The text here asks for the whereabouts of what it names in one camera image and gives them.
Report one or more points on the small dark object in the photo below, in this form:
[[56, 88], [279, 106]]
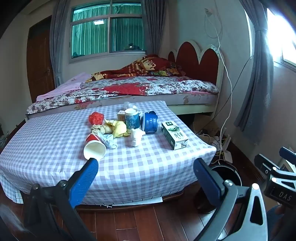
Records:
[[131, 47]]

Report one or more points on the grey tied curtain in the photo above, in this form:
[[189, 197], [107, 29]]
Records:
[[256, 88]]

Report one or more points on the white router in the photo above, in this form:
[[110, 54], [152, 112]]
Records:
[[227, 156]]

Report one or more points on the clear plastic bag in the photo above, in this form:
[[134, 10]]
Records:
[[129, 106]]

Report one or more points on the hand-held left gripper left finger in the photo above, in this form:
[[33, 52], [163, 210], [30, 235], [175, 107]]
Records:
[[84, 183]]

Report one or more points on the beige wrapper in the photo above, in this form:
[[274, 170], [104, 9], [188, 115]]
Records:
[[98, 128]]

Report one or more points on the green and white milk carton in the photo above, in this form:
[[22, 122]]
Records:
[[174, 136]]

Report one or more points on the black trash bin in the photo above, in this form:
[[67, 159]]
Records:
[[225, 172]]

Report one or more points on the small red and white carton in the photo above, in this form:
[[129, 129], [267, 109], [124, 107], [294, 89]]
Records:
[[120, 115]]

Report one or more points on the large sliding window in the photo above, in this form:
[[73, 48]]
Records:
[[92, 37]]

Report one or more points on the brown wooden door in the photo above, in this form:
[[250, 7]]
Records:
[[40, 64]]

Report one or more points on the red scalloped headboard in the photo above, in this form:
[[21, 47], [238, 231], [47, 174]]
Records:
[[196, 62]]

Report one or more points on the small blue plastic cup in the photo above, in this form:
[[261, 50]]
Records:
[[149, 122]]

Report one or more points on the red patterned blanket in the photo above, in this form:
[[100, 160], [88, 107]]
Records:
[[148, 66]]

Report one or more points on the pink cloth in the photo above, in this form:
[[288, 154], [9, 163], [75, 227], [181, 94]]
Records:
[[67, 87]]

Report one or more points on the purple checkered tablecloth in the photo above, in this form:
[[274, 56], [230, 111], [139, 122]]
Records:
[[50, 148]]

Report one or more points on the grey paper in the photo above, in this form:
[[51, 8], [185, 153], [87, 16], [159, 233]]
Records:
[[108, 140]]

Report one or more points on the red and white paper cup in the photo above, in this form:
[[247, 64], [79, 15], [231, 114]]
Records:
[[93, 150]]

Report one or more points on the beige cloth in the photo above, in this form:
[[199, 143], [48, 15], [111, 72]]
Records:
[[119, 129]]

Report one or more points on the white power strip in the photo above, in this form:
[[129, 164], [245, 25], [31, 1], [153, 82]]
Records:
[[214, 140]]

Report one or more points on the white wall charger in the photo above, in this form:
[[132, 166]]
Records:
[[208, 12]]

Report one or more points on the white tissue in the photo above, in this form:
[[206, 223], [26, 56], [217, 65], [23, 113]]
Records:
[[136, 138]]

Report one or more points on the bed with floral cover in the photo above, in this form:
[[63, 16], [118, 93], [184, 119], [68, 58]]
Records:
[[161, 85]]

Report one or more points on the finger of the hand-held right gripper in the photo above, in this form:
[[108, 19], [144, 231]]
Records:
[[264, 164], [288, 153]]

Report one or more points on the bright side window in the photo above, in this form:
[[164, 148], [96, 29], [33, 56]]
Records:
[[284, 37]]

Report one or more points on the person's blue trouser leg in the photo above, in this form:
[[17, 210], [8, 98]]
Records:
[[282, 228]]

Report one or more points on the blue patterned paper cup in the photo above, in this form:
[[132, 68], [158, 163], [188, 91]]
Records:
[[132, 120]]

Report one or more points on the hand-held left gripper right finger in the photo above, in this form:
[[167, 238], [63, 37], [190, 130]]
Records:
[[207, 183]]

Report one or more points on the cardboard box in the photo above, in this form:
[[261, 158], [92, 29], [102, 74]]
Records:
[[203, 127]]

